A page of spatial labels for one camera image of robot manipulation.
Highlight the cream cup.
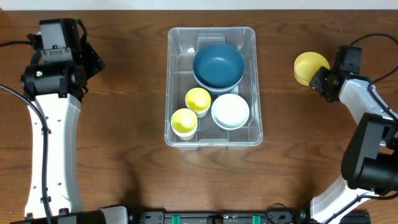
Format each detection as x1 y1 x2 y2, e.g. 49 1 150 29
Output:
195 110 208 118

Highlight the yellow cup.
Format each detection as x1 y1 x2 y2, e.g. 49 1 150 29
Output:
185 88 211 111
171 108 198 134

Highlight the clear plastic storage bin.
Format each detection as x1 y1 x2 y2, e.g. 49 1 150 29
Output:
164 27 263 150

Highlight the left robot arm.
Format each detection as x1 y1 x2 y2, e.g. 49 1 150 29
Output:
21 19 130 223

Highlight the grey small bowl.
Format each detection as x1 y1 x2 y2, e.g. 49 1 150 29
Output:
216 123 244 131

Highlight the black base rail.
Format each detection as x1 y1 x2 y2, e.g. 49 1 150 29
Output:
129 208 316 224

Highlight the dark blue bowl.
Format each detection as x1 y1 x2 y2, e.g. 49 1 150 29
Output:
193 74 243 95
193 43 245 90

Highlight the yellow small bowl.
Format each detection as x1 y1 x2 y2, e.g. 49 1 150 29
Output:
294 52 330 86

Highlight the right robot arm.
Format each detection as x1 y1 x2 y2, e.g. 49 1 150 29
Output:
307 45 397 223

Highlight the white small bowl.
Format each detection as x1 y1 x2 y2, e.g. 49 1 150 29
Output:
211 93 249 125

